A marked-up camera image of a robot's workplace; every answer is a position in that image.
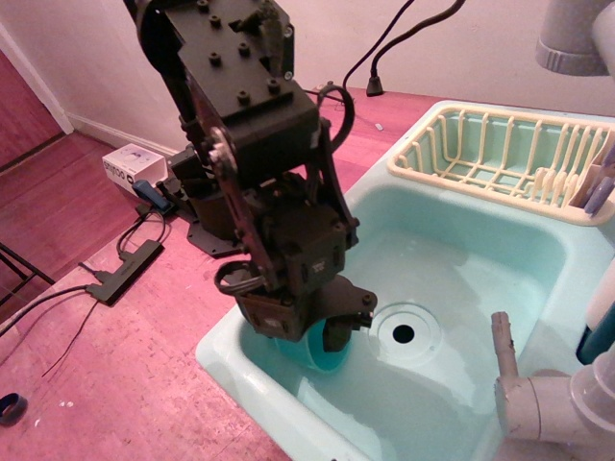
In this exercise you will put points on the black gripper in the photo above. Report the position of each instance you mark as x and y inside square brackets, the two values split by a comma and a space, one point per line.
[339, 306]

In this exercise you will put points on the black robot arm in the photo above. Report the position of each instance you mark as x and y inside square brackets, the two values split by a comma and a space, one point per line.
[261, 169]

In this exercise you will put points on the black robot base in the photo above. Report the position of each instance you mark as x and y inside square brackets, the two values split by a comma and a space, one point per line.
[195, 192]

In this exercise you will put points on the light teal toy sink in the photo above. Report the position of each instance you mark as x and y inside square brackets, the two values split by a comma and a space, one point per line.
[418, 384]

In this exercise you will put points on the beige toy faucet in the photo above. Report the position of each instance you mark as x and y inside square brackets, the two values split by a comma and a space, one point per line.
[550, 406]

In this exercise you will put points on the black usb hub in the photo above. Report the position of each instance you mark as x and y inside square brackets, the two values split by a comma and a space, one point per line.
[113, 285]

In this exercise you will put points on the black power plug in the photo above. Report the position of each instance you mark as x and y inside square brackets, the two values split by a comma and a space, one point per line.
[374, 87]

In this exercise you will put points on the dark teal bottle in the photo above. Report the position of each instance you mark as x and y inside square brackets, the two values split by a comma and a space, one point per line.
[595, 342]

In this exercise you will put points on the white cardboard box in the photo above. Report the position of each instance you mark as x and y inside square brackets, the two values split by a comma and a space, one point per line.
[132, 163]

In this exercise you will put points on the cream plastic dish rack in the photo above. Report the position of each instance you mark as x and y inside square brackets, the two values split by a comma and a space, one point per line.
[537, 162]

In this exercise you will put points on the black tape roll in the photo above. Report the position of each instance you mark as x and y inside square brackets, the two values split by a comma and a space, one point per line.
[13, 408]

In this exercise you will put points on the grey pipe fitting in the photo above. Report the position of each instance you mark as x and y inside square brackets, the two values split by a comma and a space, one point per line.
[577, 38]

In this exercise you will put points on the blue clamp handle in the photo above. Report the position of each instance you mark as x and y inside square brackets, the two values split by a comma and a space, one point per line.
[145, 191]

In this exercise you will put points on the purple utensil handles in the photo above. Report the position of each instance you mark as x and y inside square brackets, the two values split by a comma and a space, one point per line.
[601, 187]

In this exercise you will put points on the black metal chair frame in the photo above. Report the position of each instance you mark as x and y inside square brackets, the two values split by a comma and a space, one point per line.
[23, 269]

